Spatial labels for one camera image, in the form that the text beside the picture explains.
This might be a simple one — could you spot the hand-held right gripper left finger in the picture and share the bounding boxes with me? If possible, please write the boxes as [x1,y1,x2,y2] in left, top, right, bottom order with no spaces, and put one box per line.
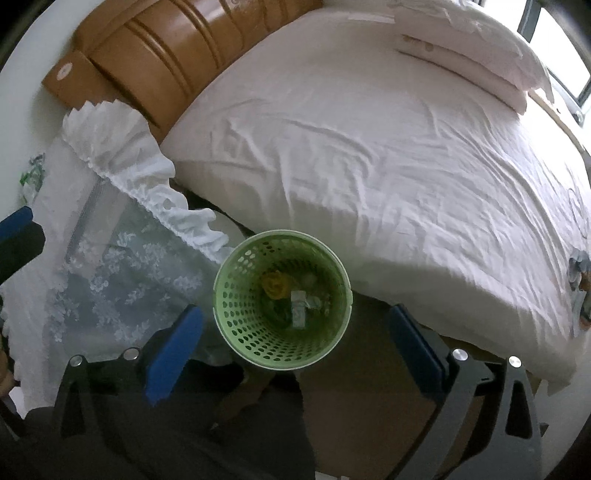
[51,305,206,480]

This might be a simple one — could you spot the wooden headboard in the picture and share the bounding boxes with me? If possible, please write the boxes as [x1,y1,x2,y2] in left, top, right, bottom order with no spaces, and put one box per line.
[41,0,324,141]

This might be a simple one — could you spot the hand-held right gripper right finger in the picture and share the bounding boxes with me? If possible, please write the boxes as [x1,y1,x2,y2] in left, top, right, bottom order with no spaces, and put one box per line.
[387,305,546,480]

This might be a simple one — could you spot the window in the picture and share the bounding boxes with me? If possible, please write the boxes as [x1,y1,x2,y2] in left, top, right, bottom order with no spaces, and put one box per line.
[517,0,591,134]

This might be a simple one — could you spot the person's dark grey pants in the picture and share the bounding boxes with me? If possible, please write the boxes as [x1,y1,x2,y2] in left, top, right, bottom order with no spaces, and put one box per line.
[23,357,317,480]

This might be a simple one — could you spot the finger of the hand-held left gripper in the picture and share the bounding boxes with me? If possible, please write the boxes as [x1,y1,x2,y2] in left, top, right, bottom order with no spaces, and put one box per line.
[0,205,35,243]
[0,222,47,289]

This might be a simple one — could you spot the yellow wrapper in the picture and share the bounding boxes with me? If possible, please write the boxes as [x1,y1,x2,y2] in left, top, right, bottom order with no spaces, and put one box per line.
[261,271,293,300]

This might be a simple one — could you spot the silver foil wrapper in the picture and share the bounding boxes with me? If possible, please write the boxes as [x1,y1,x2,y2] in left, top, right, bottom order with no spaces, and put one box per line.
[290,290,324,329]

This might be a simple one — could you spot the white pillow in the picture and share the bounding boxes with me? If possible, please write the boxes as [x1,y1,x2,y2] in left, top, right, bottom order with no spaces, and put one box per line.
[323,0,555,114]

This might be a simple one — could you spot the white green packet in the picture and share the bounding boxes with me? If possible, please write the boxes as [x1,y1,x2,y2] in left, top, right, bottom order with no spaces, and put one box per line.
[21,157,47,197]

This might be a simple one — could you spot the bed with white sheet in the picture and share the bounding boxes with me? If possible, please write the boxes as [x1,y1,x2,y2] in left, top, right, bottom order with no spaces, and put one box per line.
[159,0,591,395]

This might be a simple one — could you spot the green plastic basket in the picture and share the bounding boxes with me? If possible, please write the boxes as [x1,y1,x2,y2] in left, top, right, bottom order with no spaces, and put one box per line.
[212,229,354,370]

